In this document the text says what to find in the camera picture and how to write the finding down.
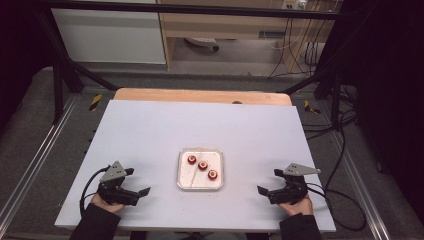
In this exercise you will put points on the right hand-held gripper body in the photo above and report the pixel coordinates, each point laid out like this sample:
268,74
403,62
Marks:
293,190

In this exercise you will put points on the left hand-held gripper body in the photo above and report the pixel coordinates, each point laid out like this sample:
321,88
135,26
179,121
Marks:
116,193

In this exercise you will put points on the square clear plastic tray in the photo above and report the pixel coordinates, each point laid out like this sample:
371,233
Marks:
186,178

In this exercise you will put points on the thin bamboo skewer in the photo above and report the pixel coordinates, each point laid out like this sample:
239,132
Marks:
194,176

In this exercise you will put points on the red hawthorn berry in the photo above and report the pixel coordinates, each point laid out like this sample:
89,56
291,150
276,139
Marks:
191,159
212,174
202,165

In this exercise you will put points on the person's left hand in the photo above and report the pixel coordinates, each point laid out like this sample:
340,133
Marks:
105,206

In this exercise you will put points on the person's right hand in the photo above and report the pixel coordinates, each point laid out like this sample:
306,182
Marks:
298,207

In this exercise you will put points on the yellow and black tape strip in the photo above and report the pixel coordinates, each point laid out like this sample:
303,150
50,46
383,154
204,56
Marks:
95,102
310,108

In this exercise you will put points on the white cabinet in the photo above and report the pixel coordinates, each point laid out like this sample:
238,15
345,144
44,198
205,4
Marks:
110,36

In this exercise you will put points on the dark curtain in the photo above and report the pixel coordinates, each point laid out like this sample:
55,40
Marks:
393,83
16,50

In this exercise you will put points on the white chair base with caster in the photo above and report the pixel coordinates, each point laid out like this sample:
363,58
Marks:
201,41

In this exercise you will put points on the light wooden desk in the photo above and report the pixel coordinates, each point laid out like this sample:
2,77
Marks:
216,28

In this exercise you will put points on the white power strip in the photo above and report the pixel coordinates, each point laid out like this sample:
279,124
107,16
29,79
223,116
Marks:
293,4

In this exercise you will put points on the aluminium floor rail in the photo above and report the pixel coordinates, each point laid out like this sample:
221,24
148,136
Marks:
40,150
360,186

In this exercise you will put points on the black metal frame leg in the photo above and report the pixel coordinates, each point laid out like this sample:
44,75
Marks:
336,100
58,93

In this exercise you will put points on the black metal frame crossbar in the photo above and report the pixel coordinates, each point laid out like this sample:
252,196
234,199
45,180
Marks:
200,10

